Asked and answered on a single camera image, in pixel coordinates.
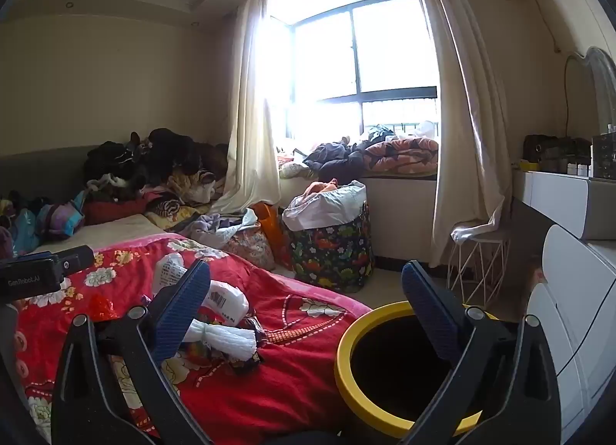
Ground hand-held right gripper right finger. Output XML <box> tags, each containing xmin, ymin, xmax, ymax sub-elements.
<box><xmin>400</xmin><ymin>259</ymin><xmax>563</xmax><ymax>445</ymax></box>

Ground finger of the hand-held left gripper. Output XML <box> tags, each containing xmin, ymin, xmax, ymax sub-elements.
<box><xmin>52</xmin><ymin>245</ymin><xmax>95</xmax><ymax>278</ymax></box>
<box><xmin>0</xmin><ymin>253</ymin><xmax>54</xmax><ymax>264</ymax></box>

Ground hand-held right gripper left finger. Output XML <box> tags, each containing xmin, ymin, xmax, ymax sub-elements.
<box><xmin>50</xmin><ymin>259</ymin><xmax>213</xmax><ymax>445</ymax></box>

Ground white foam net roll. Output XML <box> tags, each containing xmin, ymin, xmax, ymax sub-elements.
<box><xmin>183</xmin><ymin>320</ymin><xmax>261</xmax><ymax>361</ymax></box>

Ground yellow-rimmed black trash bin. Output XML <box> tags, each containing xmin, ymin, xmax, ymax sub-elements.
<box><xmin>334</xmin><ymin>301</ymin><xmax>501</xmax><ymax>438</ymax></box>

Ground beige bed sheet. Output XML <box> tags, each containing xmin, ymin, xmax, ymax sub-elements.
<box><xmin>29</xmin><ymin>214</ymin><xmax>164</xmax><ymax>253</ymax></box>

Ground blue striped cloth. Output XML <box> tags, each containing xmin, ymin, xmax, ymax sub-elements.
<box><xmin>0</xmin><ymin>190</ymin><xmax>87</xmax><ymax>253</ymax></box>

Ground white printed plastic bag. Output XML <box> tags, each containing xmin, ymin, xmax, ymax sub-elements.
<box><xmin>153</xmin><ymin>252</ymin><xmax>188</xmax><ymax>296</ymax></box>

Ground white tissue packet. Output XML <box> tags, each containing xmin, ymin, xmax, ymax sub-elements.
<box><xmin>202</xmin><ymin>280</ymin><xmax>250</xmax><ymax>325</ymax></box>

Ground red snack wrapper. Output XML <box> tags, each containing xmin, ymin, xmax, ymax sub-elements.
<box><xmin>89</xmin><ymin>293</ymin><xmax>119</xmax><ymax>323</ymax></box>

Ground red cloth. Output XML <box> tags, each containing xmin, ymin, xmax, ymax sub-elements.
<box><xmin>84</xmin><ymin>197</ymin><xmax>155</xmax><ymax>227</ymax></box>

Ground dark snack wrapper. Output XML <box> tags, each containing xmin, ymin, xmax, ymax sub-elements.
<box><xmin>231</xmin><ymin>314</ymin><xmax>266</xmax><ymax>373</ymax></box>

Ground grey bed headboard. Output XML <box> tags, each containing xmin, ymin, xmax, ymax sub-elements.
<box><xmin>0</xmin><ymin>141</ymin><xmax>145</xmax><ymax>200</ymax></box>

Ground grey crumpled clothes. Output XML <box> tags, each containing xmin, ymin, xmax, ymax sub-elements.
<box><xmin>187</xmin><ymin>209</ymin><xmax>261</xmax><ymax>243</ymax></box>

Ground floral fabric bag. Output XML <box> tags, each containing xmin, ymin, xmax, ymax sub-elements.
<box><xmin>224</xmin><ymin>228</ymin><xmax>276</xmax><ymax>272</ymax></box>

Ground zebra print cloth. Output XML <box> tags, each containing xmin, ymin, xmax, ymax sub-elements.
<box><xmin>144</xmin><ymin>195</ymin><xmax>184</xmax><ymax>219</ymax></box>

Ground dinosaur print laundry basket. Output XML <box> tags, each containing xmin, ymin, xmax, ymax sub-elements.
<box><xmin>289</xmin><ymin>202</ymin><xmax>376</xmax><ymax>294</ymax></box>

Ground orange shopping bag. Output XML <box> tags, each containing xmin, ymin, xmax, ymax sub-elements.
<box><xmin>250</xmin><ymin>202</ymin><xmax>292</xmax><ymax>267</ymax></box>

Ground red floral blanket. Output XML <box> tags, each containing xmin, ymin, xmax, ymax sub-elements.
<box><xmin>12</xmin><ymin>233</ymin><xmax>373</xmax><ymax>445</ymax></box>

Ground pile of dark clothes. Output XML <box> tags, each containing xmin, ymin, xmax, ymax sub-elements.
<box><xmin>84</xmin><ymin>128</ymin><xmax>229</xmax><ymax>200</ymax></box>

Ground white drawer cabinet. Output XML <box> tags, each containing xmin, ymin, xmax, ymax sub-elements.
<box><xmin>524</xmin><ymin>223</ymin><xmax>616</xmax><ymax>431</ymax></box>

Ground orange patterned quilt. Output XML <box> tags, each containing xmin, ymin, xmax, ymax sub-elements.
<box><xmin>363</xmin><ymin>137</ymin><xmax>440</xmax><ymax>175</ymax></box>

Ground orange cloth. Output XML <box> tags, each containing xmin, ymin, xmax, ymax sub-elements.
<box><xmin>302</xmin><ymin>178</ymin><xmax>340</xmax><ymax>198</ymax></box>

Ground white vanity desk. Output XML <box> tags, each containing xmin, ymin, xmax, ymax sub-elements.
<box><xmin>512</xmin><ymin>168</ymin><xmax>616</xmax><ymax>241</ymax></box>

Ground dark puffer jacket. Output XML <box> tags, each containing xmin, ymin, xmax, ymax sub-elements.
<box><xmin>303</xmin><ymin>139</ymin><xmax>371</xmax><ymax>183</ymax></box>

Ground cream curtain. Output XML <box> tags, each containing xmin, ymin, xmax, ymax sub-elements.
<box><xmin>402</xmin><ymin>0</ymin><xmax>513</xmax><ymax>267</ymax></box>
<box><xmin>209</xmin><ymin>0</ymin><xmax>282</xmax><ymax>215</ymax></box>

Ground white green cloth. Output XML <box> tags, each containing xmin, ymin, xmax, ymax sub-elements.
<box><xmin>279</xmin><ymin>161</ymin><xmax>309</xmax><ymax>181</ymax></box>

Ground black bag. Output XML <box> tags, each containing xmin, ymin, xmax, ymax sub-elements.
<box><xmin>523</xmin><ymin>134</ymin><xmax>593</xmax><ymax>173</ymax></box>

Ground clear acrylic drawer organizer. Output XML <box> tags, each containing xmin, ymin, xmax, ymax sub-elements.
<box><xmin>591</xmin><ymin>129</ymin><xmax>616</xmax><ymax>181</ymax></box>

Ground black framed window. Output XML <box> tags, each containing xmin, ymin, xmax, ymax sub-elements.
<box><xmin>267</xmin><ymin>0</ymin><xmax>441</xmax><ymax>140</ymax></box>

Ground white wire side table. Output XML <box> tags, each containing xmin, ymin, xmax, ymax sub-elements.
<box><xmin>447</xmin><ymin>221</ymin><xmax>511</xmax><ymax>306</ymax></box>

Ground wavy frame mirror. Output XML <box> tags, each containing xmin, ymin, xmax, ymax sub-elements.
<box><xmin>563</xmin><ymin>46</ymin><xmax>616</xmax><ymax>138</ymax></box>

